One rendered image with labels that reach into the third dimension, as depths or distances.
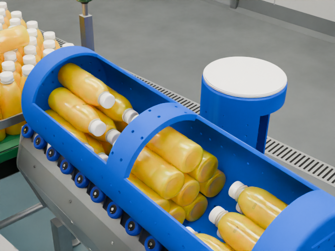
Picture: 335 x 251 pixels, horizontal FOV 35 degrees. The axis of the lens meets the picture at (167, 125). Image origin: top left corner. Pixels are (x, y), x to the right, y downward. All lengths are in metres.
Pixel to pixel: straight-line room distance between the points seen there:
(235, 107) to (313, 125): 1.88
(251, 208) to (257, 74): 0.76
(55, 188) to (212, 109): 0.57
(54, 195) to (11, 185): 1.45
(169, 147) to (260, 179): 0.22
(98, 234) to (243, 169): 0.42
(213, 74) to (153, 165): 0.67
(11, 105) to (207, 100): 0.62
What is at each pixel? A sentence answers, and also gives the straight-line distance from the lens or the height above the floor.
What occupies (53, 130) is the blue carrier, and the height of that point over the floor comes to 1.11.
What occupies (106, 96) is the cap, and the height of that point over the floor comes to 1.17.
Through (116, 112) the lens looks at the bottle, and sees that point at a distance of 1.39.
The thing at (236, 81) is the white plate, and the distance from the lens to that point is 1.72.
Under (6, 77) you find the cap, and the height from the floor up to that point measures 1.10.
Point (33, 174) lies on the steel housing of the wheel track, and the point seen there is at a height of 0.85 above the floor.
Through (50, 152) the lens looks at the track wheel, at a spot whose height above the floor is 0.97.
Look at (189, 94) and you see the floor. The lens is 3.72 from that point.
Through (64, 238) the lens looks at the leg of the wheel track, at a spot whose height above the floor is 0.57.
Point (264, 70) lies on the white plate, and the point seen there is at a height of 1.04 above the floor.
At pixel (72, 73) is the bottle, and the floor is 1.18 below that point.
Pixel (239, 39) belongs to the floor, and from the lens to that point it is 4.62.
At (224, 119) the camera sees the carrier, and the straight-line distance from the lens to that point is 1.71.
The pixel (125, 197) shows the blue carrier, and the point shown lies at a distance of 1.15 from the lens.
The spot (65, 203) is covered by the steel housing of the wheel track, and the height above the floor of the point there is 0.86.
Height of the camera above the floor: 1.85
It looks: 33 degrees down
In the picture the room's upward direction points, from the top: 1 degrees clockwise
